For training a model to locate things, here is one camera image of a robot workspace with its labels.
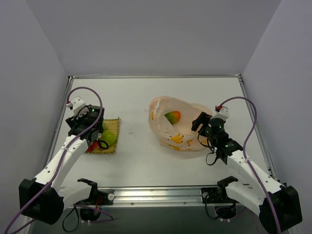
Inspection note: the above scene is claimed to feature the red fake fruit bunch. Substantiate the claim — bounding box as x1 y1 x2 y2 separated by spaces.
85 141 102 154

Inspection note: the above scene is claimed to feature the green fake pear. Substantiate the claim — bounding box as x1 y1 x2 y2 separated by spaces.
100 130 117 148

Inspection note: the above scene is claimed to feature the orange green fake mango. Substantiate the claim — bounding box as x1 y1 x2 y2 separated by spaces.
164 111 181 125

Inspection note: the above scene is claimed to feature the translucent banana print plastic bag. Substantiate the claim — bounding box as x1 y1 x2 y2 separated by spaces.
149 96 213 152

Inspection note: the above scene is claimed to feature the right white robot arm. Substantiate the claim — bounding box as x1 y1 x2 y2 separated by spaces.
192 112 303 234

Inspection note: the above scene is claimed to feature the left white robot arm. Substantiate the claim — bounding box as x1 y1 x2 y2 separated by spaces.
19 105 104 225

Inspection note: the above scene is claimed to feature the yellow bamboo mat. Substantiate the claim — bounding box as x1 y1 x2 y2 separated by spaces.
85 118 121 154

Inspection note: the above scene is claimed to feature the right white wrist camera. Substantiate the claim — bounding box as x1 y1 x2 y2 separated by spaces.
213 105 230 121

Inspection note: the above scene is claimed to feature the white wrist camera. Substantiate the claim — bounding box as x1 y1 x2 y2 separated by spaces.
66 97 88 118
213 105 230 121

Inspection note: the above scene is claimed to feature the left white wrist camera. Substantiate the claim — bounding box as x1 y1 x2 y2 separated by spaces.
66 97 88 118

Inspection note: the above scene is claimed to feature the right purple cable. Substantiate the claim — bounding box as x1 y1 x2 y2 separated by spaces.
218 96 281 234

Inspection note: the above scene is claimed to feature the purple cable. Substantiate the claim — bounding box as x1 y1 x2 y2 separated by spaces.
218 96 281 234
4 87 115 234

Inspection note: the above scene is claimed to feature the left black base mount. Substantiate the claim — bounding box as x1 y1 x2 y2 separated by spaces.
75 178 115 223

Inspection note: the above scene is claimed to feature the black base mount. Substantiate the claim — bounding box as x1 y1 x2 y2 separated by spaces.
200 187 238 220
75 178 115 223

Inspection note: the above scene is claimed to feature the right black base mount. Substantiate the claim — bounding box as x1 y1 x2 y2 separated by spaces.
200 187 238 220

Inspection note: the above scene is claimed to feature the aluminium front rail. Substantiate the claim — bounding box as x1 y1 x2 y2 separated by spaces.
60 187 247 209

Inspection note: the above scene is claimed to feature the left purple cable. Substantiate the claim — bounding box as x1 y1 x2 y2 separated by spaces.
4 87 115 234

